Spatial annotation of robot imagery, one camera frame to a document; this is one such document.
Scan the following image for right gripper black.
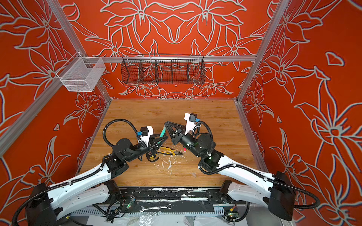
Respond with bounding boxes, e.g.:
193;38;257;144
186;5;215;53
164;121;205;160

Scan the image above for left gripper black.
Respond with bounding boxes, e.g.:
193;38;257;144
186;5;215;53
126;132;167;163

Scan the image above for green marker pen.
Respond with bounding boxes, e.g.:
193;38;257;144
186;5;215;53
160;127;166;137

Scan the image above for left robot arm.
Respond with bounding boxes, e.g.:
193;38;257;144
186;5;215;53
11;119;168;226

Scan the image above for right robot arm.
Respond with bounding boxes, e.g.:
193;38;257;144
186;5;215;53
165;121;321;221

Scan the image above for yellow black pliers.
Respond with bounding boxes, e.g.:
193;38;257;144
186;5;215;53
157;147;184;156

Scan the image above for yellow black tape measure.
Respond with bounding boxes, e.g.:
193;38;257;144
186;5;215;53
146;153;159;163

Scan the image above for silver wrench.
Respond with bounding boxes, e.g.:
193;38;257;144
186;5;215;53
140;204;172;212

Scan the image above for white mesh basket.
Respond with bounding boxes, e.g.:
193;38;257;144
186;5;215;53
57;57;106;92

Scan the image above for small circuit board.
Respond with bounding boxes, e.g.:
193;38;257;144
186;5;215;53
225;208;239;223

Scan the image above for black wire basket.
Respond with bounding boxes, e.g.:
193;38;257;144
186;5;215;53
121;55;206;85

